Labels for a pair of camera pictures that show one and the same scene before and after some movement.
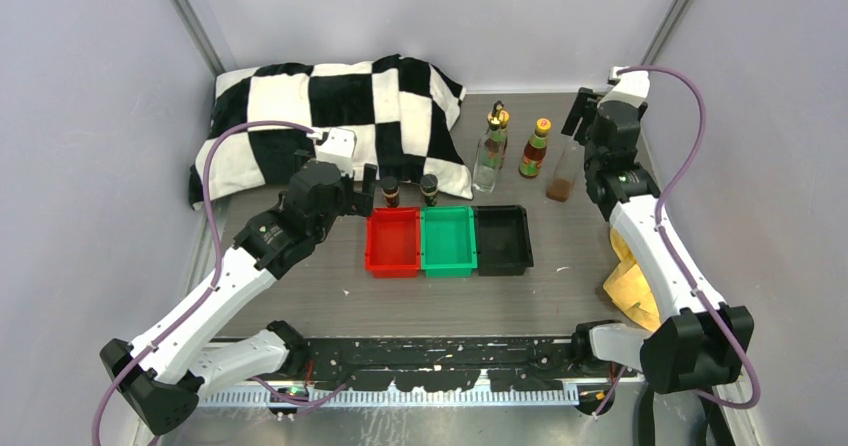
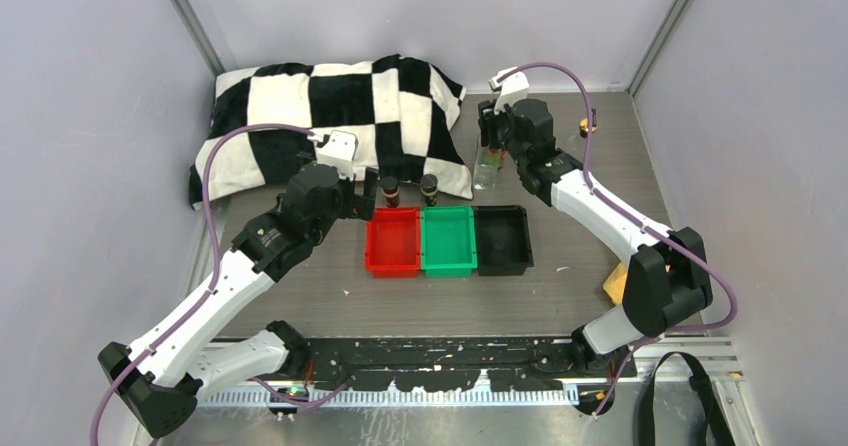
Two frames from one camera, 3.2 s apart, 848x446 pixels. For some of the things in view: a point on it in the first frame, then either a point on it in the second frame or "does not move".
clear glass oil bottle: x=491 y=149 does not move
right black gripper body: x=583 y=133 -> x=495 y=129
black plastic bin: x=503 y=240 does not move
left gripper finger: x=369 y=179 does not move
